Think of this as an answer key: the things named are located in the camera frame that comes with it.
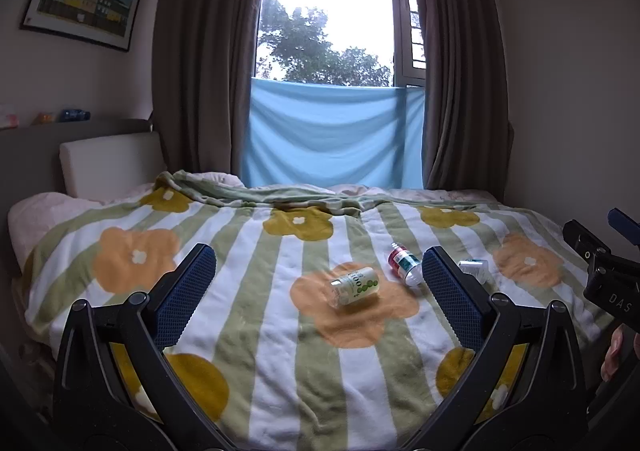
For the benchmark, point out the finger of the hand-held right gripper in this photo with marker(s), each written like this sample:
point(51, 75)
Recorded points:
point(625, 226)
point(582, 237)

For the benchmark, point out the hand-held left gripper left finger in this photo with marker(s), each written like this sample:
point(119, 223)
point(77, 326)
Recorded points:
point(187, 291)

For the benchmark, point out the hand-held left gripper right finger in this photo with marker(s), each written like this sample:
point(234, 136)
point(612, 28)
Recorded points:
point(450, 292)

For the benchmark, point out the clear cup with green dots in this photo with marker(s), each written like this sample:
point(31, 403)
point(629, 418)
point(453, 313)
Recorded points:
point(353, 286)

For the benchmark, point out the clear cup with white label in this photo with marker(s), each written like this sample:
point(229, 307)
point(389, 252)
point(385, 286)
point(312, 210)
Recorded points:
point(475, 269)

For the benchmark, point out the person's right hand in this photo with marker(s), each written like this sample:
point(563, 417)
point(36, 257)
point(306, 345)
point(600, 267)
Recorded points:
point(613, 356)

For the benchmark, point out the red and teal bottle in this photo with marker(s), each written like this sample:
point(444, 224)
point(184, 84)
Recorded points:
point(403, 263)

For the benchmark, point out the striped flower print blanket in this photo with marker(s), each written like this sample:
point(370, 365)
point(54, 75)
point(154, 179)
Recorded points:
point(280, 331)

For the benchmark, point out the white headboard cushion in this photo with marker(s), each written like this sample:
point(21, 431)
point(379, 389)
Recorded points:
point(110, 163)

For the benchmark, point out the light blue cloth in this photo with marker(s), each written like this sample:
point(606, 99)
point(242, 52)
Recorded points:
point(330, 136)

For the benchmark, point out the brown curtain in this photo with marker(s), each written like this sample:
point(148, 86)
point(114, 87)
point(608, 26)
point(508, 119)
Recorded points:
point(462, 71)
point(205, 56)

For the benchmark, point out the small blue item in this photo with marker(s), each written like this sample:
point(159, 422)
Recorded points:
point(75, 114)

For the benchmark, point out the small orange item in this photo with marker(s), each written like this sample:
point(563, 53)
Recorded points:
point(42, 118)

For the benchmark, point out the small pink white item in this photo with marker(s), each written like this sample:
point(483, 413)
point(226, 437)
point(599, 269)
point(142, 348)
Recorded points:
point(8, 118)

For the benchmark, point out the window frame with grille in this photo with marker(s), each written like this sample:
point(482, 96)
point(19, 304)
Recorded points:
point(400, 21)

